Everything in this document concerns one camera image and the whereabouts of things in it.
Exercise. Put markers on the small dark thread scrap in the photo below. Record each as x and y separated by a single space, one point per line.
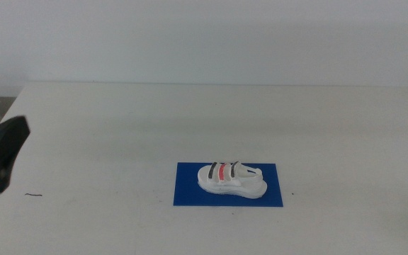
33 195

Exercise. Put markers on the blue rectangular mat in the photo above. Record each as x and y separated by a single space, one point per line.
186 191

